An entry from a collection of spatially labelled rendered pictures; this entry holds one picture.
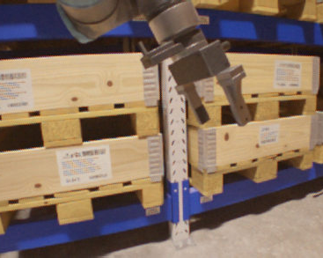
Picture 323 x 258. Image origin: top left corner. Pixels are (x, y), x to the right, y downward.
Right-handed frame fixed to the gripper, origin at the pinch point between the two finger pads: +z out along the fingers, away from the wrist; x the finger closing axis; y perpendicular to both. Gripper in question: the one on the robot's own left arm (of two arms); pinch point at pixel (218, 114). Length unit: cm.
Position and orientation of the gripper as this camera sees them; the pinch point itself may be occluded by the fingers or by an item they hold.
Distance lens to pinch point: 48.5
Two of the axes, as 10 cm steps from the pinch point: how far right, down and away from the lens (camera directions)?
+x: -3.8, -0.4, 9.2
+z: 4.6, 8.6, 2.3
